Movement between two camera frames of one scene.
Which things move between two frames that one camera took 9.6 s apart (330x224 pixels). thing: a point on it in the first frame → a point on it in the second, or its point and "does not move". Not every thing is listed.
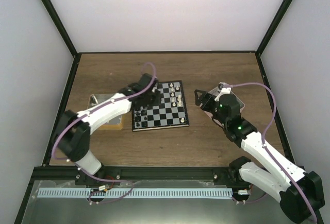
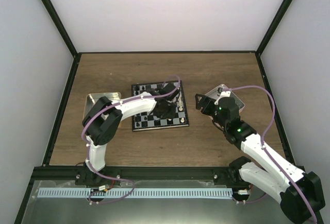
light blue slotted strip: (124, 192) does not move
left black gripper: (157, 100) → (170, 116)
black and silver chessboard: (170, 113) does not move
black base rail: (139, 173) does not move
